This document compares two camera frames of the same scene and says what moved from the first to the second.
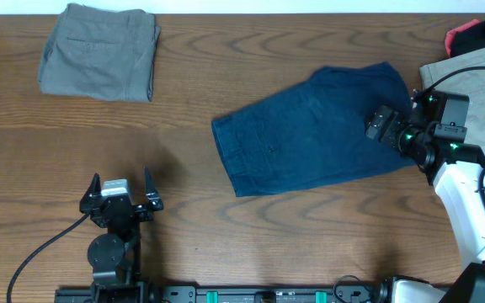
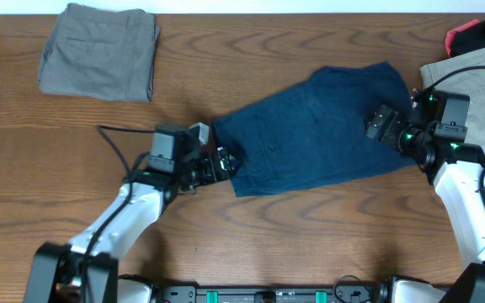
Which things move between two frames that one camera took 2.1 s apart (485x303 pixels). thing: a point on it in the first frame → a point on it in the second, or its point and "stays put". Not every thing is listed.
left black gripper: (145, 214) → (211, 166)
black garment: (478, 35) stays put
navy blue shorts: (314, 133) stays put
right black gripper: (381, 115) stays put
